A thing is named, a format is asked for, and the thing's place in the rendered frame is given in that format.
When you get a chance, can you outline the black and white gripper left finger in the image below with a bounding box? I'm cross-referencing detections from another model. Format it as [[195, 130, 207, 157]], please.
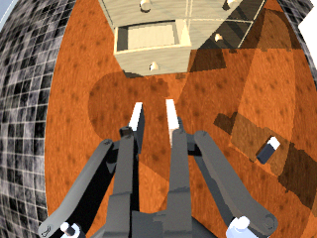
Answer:
[[38, 102, 146, 238]]

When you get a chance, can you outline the small wooden chest of drawers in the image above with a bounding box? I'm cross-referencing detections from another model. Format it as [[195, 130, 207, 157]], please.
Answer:
[[98, 0, 267, 50]]

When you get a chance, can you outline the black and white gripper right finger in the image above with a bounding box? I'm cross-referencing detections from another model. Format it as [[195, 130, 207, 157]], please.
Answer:
[[163, 99, 278, 238]]

